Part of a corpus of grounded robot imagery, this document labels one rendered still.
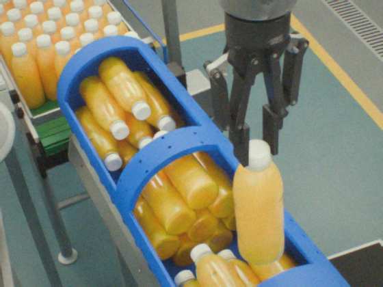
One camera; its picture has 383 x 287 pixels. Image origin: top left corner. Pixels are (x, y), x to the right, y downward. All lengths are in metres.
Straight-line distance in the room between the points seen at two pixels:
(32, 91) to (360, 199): 1.52
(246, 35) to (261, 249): 0.37
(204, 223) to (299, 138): 1.81
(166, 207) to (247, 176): 0.44
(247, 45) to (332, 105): 2.60
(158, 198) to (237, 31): 0.66
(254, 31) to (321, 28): 3.15
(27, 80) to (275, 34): 1.29
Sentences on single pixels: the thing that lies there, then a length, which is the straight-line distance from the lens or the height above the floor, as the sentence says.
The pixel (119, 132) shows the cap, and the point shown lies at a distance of 1.53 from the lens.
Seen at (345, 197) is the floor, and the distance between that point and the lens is 2.89.
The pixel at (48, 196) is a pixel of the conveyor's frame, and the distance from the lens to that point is 2.45.
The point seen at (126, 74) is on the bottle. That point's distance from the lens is 1.58.
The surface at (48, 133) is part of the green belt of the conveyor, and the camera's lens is 1.92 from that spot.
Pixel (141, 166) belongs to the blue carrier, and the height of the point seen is 1.21.
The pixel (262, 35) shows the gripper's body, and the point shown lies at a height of 1.71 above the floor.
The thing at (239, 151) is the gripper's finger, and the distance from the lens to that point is 0.87.
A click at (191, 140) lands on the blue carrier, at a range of 1.32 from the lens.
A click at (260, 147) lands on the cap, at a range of 0.89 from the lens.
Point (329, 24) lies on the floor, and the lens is 3.92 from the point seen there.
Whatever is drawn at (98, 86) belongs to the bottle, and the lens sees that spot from 1.63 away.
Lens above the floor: 2.12
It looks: 43 degrees down
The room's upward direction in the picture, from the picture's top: 6 degrees counter-clockwise
